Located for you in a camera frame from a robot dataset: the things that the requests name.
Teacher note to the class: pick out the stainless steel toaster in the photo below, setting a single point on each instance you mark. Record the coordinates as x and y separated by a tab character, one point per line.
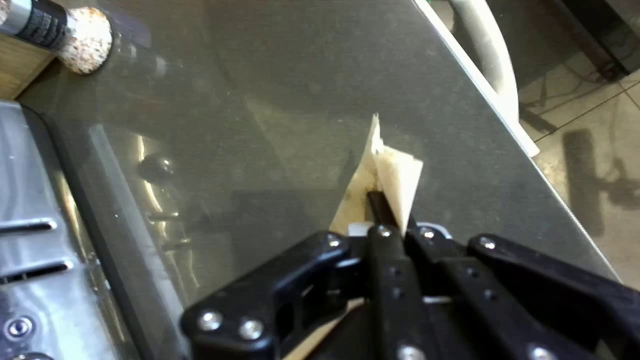
46	266

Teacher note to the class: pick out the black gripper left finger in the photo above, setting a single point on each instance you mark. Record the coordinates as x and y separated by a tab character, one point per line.
390	293

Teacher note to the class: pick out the beige cardboard box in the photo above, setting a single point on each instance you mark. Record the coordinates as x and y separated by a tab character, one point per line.
21	66

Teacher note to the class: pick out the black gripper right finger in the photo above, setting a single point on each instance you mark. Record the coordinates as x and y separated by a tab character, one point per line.
481	301

